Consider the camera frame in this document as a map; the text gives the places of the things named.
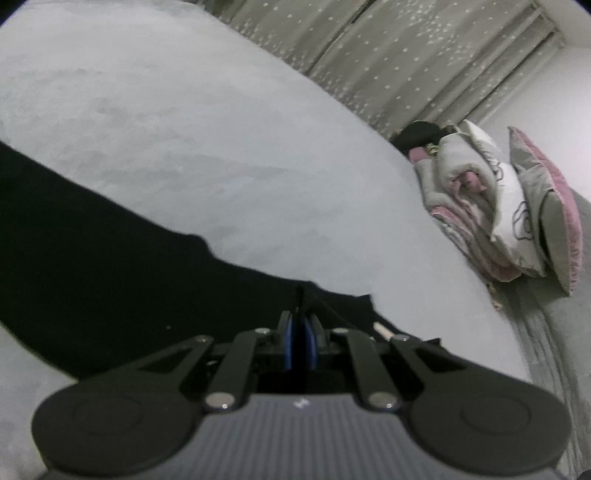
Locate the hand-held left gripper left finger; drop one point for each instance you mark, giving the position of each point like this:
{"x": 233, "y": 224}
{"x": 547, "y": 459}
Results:
{"x": 287, "y": 344}

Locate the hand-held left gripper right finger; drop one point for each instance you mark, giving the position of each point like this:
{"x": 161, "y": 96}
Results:
{"x": 311, "y": 344}

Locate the cream and black raglan shirt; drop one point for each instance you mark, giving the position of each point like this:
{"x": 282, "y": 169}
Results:
{"x": 115, "y": 277}

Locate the folded grey and pink quilt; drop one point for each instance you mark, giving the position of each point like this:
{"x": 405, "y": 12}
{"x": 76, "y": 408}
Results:
{"x": 457, "y": 217}

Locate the dark cloth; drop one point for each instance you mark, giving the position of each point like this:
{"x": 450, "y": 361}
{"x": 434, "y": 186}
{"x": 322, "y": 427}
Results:
{"x": 418, "y": 136}

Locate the white printed pillow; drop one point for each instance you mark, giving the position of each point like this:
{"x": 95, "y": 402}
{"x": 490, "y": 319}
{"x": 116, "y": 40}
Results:
{"x": 512, "y": 217}

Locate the grey quilted headboard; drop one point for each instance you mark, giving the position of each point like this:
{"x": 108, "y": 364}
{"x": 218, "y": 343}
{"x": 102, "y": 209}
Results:
{"x": 563, "y": 369}

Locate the pink and grey cushion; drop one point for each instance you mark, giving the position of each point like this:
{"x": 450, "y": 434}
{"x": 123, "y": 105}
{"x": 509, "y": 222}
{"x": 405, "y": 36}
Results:
{"x": 558, "y": 217}

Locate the grey star-patterned curtain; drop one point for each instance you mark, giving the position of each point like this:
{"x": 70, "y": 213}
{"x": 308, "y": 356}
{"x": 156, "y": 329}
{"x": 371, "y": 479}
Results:
{"x": 392, "y": 55}

